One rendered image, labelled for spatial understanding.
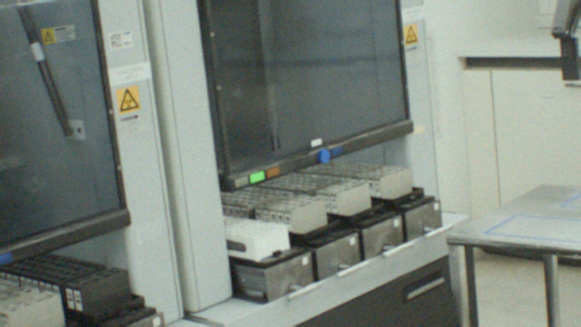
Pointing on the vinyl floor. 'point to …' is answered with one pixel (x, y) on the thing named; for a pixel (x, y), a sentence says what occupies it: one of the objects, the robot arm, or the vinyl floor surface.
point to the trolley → (522, 240)
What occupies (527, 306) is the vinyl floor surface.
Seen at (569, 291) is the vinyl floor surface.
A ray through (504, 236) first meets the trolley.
